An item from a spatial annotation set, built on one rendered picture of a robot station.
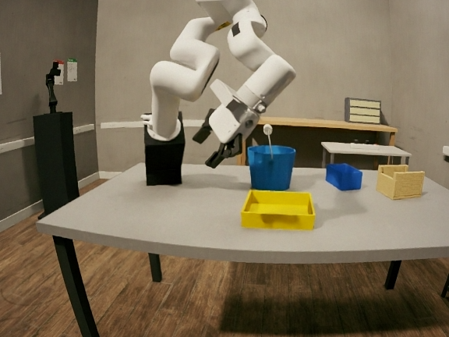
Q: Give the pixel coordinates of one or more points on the blue open rectangular bin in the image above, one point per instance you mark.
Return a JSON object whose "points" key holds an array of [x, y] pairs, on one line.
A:
{"points": [[351, 179]]}

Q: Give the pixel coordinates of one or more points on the yellow square tray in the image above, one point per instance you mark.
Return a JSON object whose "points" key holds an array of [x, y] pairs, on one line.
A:
{"points": [[261, 206]]}

